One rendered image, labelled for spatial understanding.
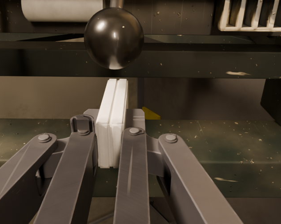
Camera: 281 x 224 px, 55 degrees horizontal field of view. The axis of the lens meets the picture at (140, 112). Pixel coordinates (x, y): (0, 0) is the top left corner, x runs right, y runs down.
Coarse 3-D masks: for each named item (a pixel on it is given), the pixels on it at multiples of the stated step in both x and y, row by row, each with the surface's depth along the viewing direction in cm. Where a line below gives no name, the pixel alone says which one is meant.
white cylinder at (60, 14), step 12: (24, 0) 26; (36, 0) 26; (48, 0) 26; (60, 0) 26; (72, 0) 26; (84, 0) 26; (96, 0) 26; (24, 12) 27; (36, 12) 27; (48, 12) 27; (60, 12) 27; (72, 12) 27; (84, 12) 27
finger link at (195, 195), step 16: (160, 144) 13; (176, 144) 13; (176, 160) 12; (192, 160) 12; (160, 176) 14; (176, 176) 11; (192, 176) 11; (208, 176) 11; (176, 192) 11; (192, 192) 10; (208, 192) 10; (176, 208) 12; (192, 208) 10; (208, 208) 9; (224, 208) 9
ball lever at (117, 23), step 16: (112, 0) 19; (96, 16) 16; (112, 16) 15; (128, 16) 16; (96, 32) 15; (112, 32) 15; (128, 32) 15; (96, 48) 16; (112, 48) 15; (128, 48) 16; (112, 64) 16; (128, 64) 17
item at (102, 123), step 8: (112, 80) 20; (112, 88) 18; (104, 96) 17; (112, 96) 17; (104, 104) 16; (112, 104) 16; (104, 112) 15; (96, 120) 15; (104, 120) 14; (96, 128) 14; (104, 128) 14; (104, 136) 14; (104, 144) 15; (104, 152) 15; (104, 160) 15
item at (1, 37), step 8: (0, 40) 97; (8, 40) 99; (16, 40) 100; (24, 40) 103; (32, 40) 105; (40, 40) 108; (48, 40) 110; (56, 40) 113; (256, 40) 66; (264, 40) 62
